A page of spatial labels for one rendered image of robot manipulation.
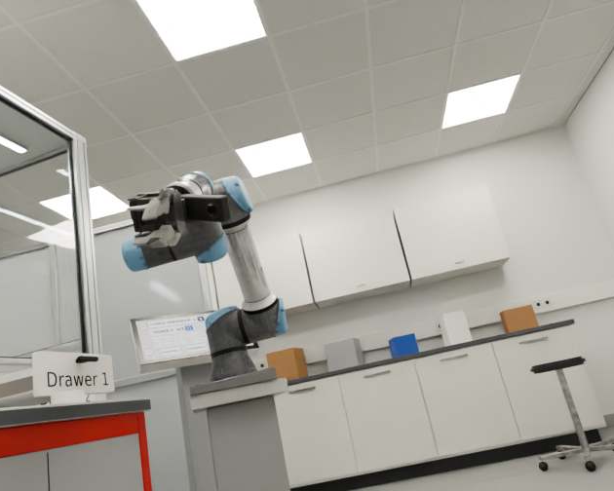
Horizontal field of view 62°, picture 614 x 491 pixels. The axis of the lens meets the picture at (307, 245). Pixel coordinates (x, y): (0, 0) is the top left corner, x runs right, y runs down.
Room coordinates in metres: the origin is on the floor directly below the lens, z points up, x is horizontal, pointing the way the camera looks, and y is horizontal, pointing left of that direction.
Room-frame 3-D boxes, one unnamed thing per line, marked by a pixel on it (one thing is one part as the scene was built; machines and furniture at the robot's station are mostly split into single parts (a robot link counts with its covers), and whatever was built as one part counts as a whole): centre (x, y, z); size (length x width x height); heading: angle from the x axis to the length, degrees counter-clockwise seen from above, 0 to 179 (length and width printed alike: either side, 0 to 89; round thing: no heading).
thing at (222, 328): (1.65, 0.31, 0.95); 0.13 x 0.12 x 0.14; 88
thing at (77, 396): (1.15, 0.59, 0.78); 0.07 x 0.07 x 0.04
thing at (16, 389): (1.43, 0.89, 0.86); 0.40 x 0.26 x 0.06; 77
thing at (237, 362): (1.64, 0.31, 0.83); 0.15 x 0.15 x 0.10
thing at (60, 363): (1.38, 0.68, 0.87); 0.29 x 0.02 x 0.11; 167
